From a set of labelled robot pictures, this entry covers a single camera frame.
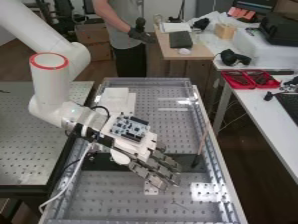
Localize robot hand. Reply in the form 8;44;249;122
94;113;184;193

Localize black plate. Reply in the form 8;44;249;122
82;151;208;173

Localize small white box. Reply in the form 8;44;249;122
98;86;137;115

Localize clear box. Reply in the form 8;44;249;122
39;77;251;224

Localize wooden desk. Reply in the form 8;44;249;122
152;23;217;88

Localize person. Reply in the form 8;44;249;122
91;0;157;79

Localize white desk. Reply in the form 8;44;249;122
212;64;298;186

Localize red tray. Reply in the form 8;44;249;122
247;69;284;90
220;69;259;91

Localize white mouse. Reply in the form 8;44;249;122
177;47;193;56

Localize cardboard box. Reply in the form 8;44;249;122
74;22;115;63

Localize black laptop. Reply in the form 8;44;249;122
168;30;196;50

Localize black headset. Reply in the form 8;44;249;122
220;48;253;67

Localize black keyboard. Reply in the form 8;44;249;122
273;92;298;128

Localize small wooden box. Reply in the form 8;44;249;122
215;23;237;41

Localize black case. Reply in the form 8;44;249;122
259;12;298;48

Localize small white bracket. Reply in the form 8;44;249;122
141;181;161;196

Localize black cable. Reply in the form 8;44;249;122
90;105;112;122

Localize white cable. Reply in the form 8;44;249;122
38;146;88;215

